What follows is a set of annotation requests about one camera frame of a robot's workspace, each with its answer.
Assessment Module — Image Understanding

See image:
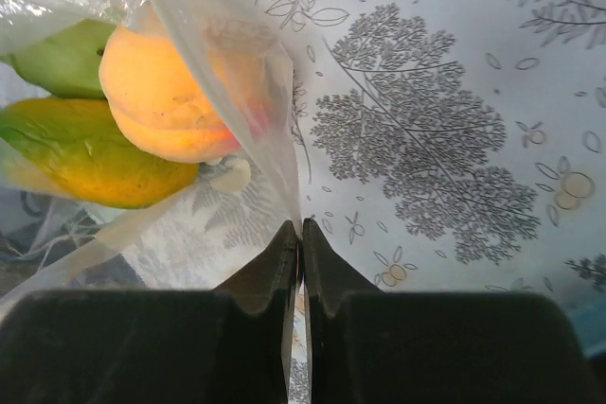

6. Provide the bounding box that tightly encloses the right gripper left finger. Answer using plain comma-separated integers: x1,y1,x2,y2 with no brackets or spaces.
1,222,297,403

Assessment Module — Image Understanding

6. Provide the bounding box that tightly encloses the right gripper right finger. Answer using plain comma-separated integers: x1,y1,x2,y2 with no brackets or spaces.
301,219,605,403

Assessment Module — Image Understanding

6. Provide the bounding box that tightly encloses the clear zip top bag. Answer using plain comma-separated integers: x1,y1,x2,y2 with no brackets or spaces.
0,0,304,404

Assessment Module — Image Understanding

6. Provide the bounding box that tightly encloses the orange green mango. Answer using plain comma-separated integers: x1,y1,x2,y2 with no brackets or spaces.
1,97,198,209

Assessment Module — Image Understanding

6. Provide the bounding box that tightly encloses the orange peach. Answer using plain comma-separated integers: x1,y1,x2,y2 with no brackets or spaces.
98,26,240,163

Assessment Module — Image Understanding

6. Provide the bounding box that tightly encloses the green cabbage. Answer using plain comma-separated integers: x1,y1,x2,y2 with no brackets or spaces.
1,19,116,99

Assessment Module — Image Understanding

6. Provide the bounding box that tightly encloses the clear blue plastic tray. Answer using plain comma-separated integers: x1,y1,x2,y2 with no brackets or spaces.
564,300,606,358

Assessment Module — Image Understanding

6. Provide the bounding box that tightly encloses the floral table mat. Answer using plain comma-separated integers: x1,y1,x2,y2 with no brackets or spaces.
1,0,605,403

